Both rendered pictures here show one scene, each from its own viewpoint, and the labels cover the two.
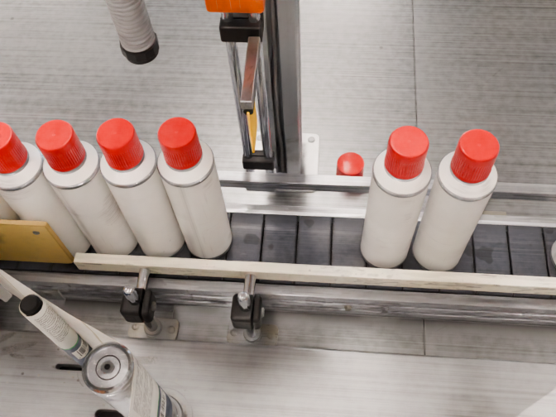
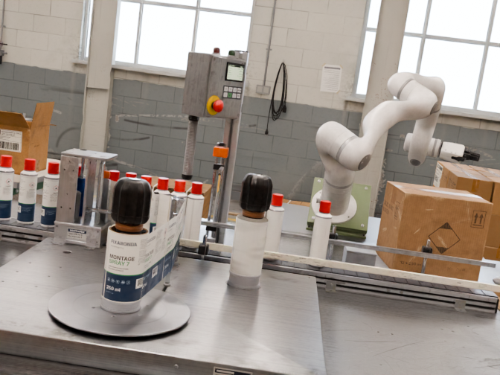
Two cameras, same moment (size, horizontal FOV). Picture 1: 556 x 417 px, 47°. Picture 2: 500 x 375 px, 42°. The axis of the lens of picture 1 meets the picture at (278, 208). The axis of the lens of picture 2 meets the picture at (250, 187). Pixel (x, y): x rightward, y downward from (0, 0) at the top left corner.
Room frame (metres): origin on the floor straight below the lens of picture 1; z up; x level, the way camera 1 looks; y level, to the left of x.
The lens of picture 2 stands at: (-1.65, 0.13, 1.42)
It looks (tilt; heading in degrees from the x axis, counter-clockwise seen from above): 10 degrees down; 354
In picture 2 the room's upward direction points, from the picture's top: 8 degrees clockwise
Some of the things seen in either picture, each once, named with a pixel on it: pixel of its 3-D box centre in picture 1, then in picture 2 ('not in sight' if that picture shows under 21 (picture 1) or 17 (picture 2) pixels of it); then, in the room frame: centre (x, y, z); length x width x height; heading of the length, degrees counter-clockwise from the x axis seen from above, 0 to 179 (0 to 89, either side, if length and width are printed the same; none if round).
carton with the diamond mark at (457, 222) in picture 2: not in sight; (431, 229); (0.51, -0.75, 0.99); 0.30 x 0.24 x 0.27; 88
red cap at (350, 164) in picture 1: (350, 170); not in sight; (0.42, -0.09, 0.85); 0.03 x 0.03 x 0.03
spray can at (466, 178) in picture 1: (454, 206); (273, 227); (0.28, -0.17, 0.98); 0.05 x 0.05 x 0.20
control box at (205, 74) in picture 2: not in sight; (214, 85); (0.40, 0.06, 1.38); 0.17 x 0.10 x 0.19; 136
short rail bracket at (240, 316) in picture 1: (249, 316); (203, 254); (0.23, 0.04, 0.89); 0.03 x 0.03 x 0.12; 81
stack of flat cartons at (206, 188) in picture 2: not in sight; (174, 200); (4.55, 0.16, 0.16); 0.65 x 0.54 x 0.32; 80
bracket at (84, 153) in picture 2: not in sight; (90, 154); (0.27, 0.40, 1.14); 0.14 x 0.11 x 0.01; 81
